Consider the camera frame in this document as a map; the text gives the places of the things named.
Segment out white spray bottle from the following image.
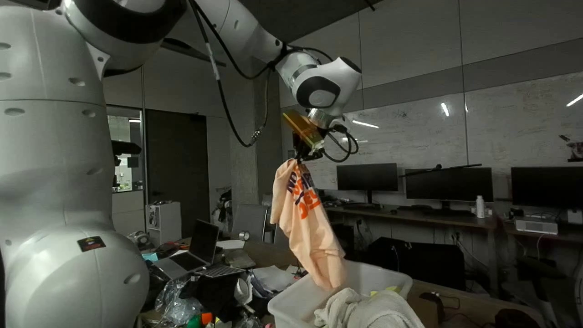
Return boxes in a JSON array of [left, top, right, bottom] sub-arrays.
[[476, 196, 487, 219]]

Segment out long wooden desk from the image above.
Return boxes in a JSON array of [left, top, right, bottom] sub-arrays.
[[328, 207, 499, 294]]

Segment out open laptop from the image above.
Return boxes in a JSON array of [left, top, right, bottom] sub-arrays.
[[155, 221, 219, 280]]

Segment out peach orange printed shirt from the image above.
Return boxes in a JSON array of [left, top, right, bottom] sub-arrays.
[[270, 159, 348, 290]]

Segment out middle black monitor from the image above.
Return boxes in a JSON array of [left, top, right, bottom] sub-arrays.
[[405, 168, 494, 201]]

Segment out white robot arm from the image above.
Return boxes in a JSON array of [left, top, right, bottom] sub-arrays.
[[0, 0, 361, 328]]

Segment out left black monitor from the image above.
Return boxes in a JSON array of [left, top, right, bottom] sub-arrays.
[[337, 165, 399, 192]]

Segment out right black monitor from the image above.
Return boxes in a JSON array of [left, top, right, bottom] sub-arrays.
[[510, 168, 583, 210]]

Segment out grey white towel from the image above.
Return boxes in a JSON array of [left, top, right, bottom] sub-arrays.
[[313, 289, 425, 328]]

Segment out white plastic storage bin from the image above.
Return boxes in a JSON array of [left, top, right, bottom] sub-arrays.
[[268, 261, 414, 328]]

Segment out black monitor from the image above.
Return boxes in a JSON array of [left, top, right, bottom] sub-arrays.
[[510, 168, 583, 210], [337, 165, 399, 192], [405, 168, 494, 201]]

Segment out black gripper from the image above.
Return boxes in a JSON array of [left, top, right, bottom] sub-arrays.
[[293, 137, 324, 161]]

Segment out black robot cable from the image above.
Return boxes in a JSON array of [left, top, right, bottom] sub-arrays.
[[188, 0, 361, 165]]

